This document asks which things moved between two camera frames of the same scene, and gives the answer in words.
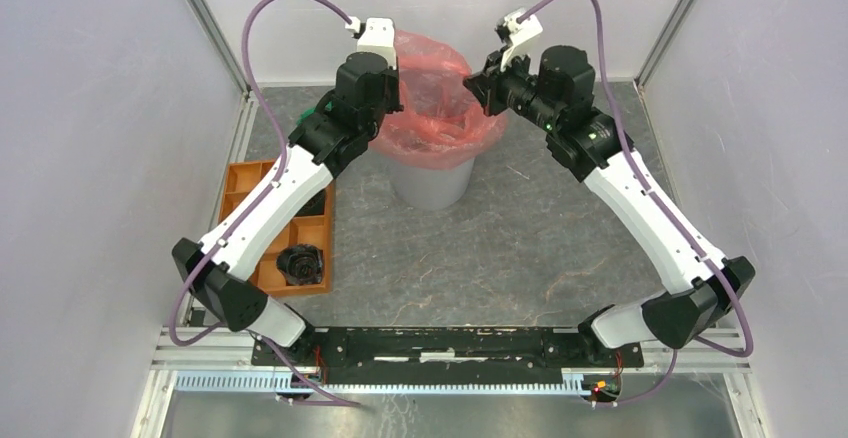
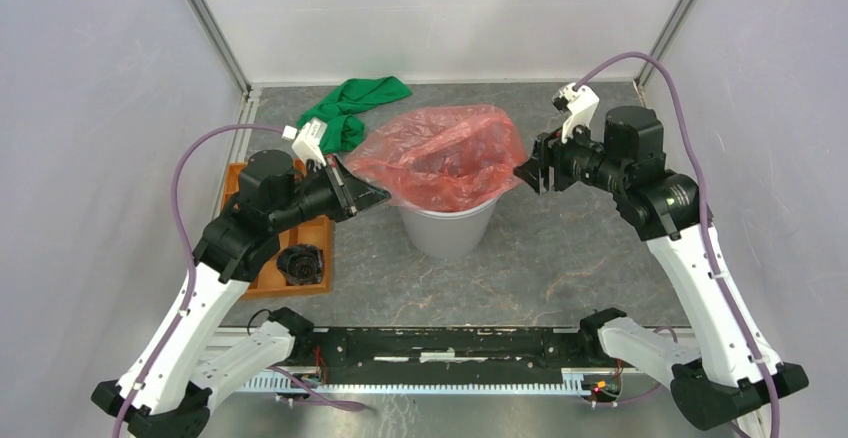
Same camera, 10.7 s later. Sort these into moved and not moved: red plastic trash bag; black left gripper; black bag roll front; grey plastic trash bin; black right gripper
Moved: red plastic trash bag; black left gripper; black right gripper; grey plastic trash bin
Not moved: black bag roll front
